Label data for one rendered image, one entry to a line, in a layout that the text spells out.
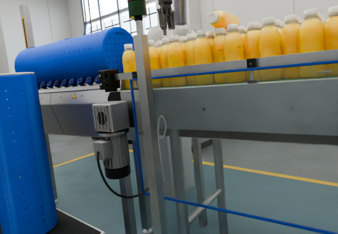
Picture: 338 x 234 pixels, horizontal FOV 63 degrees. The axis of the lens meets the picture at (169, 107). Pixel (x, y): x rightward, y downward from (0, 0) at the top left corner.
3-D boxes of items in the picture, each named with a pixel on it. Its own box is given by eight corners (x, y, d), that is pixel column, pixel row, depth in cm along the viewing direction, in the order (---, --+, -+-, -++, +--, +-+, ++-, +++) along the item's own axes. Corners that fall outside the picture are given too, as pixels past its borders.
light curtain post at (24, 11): (52, 181, 275) (25, 6, 255) (55, 182, 272) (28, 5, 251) (46, 183, 270) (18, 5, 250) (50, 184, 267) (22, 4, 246)
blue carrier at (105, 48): (54, 85, 212) (49, 48, 209) (141, 77, 163) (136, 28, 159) (17, 89, 189) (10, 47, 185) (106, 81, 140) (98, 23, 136)
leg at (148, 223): (147, 229, 173) (136, 132, 166) (154, 231, 170) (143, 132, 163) (141, 233, 169) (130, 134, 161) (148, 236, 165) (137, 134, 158)
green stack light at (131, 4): (137, 19, 100) (135, 5, 99) (151, 16, 96) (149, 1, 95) (124, 17, 94) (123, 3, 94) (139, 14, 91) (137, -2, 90)
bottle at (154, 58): (143, 87, 123) (139, 46, 121) (152, 86, 129) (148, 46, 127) (155, 86, 119) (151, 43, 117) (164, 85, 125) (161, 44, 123)
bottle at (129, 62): (128, 88, 135) (123, 50, 133) (141, 87, 134) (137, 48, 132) (123, 89, 129) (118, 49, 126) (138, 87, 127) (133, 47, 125)
